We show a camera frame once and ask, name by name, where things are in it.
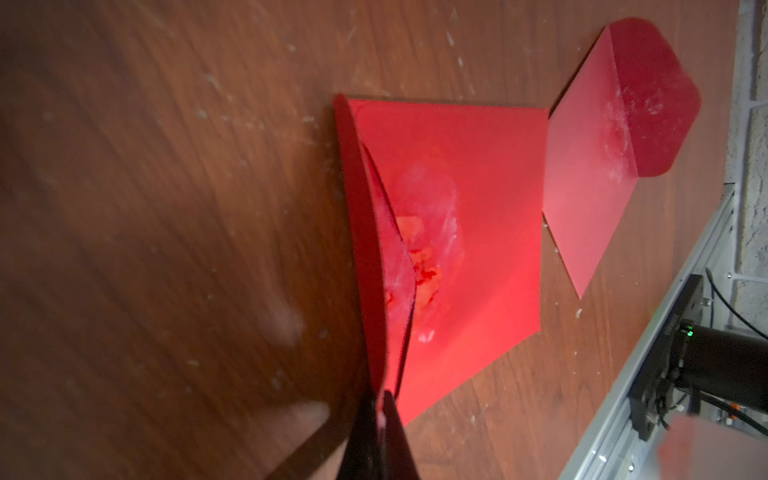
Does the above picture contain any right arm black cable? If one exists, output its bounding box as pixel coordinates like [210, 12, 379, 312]
[656, 266, 768, 439]

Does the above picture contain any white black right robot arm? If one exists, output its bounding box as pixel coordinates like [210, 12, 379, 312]
[628, 274, 767, 441]

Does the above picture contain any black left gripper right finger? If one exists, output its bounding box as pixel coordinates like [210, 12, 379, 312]
[380, 391, 420, 480]

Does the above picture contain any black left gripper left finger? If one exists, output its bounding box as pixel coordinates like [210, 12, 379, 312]
[336, 392, 381, 480]

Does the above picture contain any red envelope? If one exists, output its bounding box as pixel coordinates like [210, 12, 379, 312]
[333, 95, 548, 422]
[543, 18, 702, 296]

